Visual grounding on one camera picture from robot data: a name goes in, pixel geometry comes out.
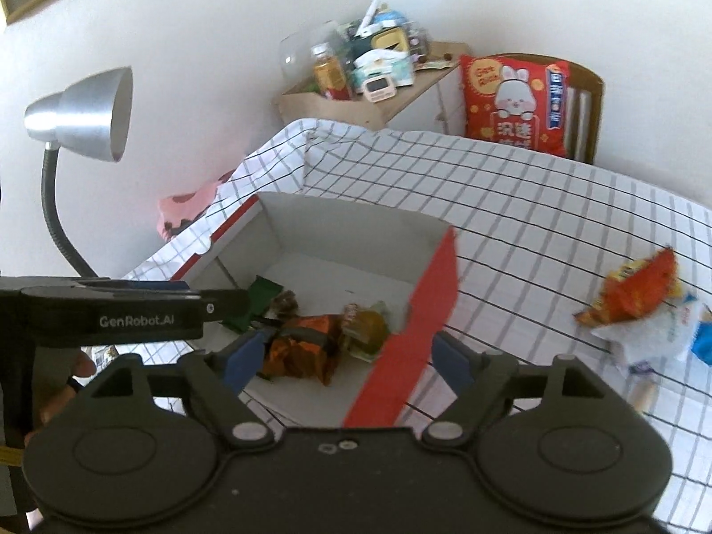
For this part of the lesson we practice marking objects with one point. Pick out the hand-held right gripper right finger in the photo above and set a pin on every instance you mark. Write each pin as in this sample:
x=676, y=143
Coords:
x=451, y=361

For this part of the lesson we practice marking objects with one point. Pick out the orange snack packet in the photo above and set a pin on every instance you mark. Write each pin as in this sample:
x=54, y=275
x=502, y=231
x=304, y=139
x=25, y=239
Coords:
x=297, y=364

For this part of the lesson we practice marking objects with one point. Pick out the silver desk lamp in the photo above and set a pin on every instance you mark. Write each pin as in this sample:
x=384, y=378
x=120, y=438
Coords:
x=83, y=111

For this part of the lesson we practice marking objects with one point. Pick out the blue snack packet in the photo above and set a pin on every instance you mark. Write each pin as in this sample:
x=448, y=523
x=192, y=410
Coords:
x=703, y=339

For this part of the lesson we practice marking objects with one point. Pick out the pink cloth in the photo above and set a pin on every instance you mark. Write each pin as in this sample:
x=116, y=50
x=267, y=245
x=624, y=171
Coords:
x=186, y=208

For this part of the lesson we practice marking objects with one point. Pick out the orange drink bottle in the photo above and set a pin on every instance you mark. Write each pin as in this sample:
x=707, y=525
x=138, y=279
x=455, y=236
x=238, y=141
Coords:
x=331, y=75

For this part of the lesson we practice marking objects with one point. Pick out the wooden chair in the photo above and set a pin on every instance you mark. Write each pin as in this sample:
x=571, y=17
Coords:
x=589, y=105

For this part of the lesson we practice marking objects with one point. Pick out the white kitchen timer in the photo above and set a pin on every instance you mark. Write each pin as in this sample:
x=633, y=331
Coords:
x=378, y=89

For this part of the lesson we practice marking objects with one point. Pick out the dark brown snack packet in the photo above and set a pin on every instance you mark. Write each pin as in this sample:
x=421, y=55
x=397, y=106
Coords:
x=285, y=305

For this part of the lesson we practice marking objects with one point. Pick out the white snack packet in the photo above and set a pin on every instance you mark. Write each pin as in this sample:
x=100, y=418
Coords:
x=645, y=334

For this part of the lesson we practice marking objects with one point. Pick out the red snack packet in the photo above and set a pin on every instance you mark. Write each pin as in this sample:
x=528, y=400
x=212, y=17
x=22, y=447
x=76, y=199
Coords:
x=634, y=289

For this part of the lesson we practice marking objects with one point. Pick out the red cardboard box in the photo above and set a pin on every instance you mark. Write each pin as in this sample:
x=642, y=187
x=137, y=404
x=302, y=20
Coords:
x=345, y=239

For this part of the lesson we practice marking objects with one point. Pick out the wooden side cabinet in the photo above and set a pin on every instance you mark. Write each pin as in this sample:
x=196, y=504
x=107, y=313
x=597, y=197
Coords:
x=411, y=100

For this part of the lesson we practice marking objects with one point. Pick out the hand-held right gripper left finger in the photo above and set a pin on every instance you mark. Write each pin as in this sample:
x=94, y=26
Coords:
x=249, y=357

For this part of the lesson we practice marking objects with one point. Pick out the green snack packet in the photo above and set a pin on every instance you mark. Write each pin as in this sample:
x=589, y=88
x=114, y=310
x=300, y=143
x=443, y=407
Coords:
x=264, y=292

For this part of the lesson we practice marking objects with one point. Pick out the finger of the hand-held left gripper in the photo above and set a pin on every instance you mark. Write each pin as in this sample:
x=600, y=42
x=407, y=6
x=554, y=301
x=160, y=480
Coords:
x=111, y=285
x=228, y=303

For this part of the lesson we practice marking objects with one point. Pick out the red rabbit cushion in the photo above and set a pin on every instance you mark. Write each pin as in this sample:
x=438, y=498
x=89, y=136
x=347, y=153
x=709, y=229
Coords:
x=514, y=105

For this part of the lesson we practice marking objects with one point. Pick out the tissue pack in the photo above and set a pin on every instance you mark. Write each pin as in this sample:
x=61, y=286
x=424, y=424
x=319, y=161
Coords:
x=384, y=67

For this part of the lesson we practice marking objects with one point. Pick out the white checked tablecloth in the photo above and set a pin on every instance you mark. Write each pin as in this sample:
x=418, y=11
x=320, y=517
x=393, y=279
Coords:
x=528, y=206

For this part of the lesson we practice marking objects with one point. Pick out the white tube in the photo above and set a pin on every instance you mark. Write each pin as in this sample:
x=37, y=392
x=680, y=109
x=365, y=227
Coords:
x=368, y=16

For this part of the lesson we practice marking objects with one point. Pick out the person's left hand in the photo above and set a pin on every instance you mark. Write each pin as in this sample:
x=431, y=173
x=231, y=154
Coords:
x=55, y=400

